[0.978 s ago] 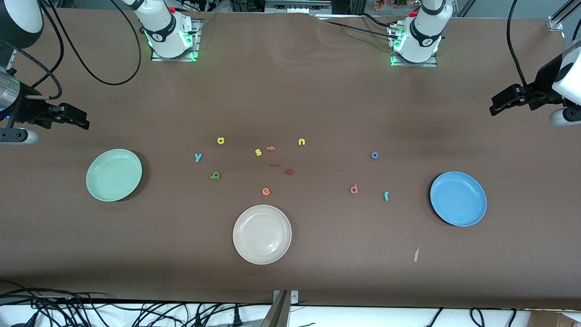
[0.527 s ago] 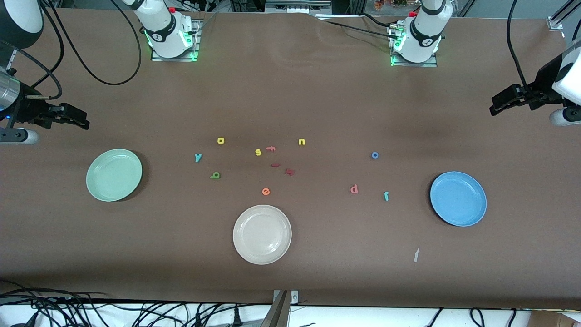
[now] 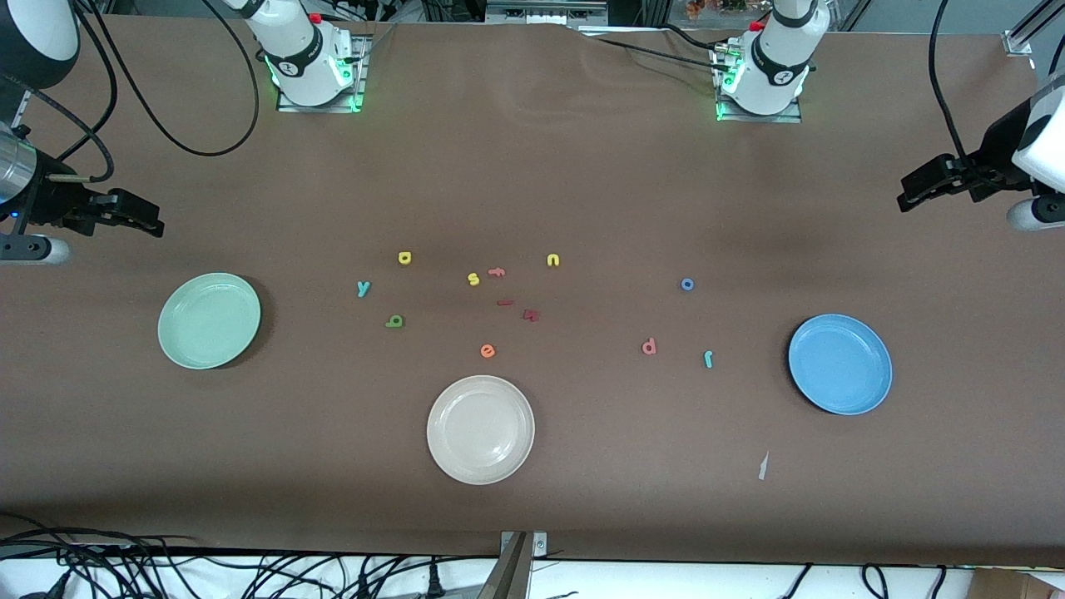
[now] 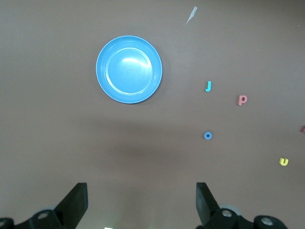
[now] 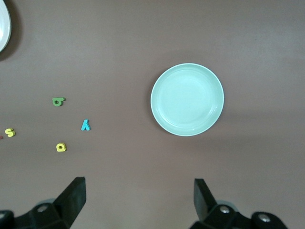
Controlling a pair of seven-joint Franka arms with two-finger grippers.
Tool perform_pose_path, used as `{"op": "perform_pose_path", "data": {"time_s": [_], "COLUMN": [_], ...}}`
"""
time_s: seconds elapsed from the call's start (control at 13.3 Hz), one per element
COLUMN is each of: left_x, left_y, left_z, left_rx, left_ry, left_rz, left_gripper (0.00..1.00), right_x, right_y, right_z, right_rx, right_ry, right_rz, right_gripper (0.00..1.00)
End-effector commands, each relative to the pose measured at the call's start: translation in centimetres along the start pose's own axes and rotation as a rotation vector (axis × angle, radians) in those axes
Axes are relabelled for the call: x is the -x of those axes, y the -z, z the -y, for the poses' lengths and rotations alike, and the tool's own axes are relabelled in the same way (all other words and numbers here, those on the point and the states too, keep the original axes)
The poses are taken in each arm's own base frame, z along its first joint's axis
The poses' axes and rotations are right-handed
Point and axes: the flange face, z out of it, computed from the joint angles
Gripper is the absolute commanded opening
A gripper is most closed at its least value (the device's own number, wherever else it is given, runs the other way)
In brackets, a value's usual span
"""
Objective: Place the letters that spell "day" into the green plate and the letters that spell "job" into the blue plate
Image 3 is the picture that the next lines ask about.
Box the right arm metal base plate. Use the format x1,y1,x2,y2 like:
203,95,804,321
276,33,367,114

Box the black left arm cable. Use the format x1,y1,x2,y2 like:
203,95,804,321
928,0,1065,163

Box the grey equipment box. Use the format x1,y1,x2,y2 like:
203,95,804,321
485,0,608,26

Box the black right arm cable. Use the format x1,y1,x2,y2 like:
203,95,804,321
0,0,260,184

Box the tangled black cable bundle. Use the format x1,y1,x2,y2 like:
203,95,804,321
0,512,500,599

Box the green plate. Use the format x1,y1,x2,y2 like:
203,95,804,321
157,272,262,370

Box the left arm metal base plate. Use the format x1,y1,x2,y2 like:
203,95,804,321
716,46,804,124

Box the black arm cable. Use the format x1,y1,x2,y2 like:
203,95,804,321
928,0,1065,163
0,0,260,184

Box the grey metal post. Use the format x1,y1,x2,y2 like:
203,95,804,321
476,532,533,599

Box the blue plate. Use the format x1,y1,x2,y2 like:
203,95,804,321
788,314,894,416

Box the white plate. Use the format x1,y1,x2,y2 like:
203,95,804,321
426,375,536,486

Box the cardboard box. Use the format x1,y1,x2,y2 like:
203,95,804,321
969,568,1065,599

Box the aluminium profile rail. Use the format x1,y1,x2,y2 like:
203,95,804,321
1003,0,1065,57

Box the black cable on table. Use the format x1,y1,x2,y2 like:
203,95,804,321
582,23,733,74

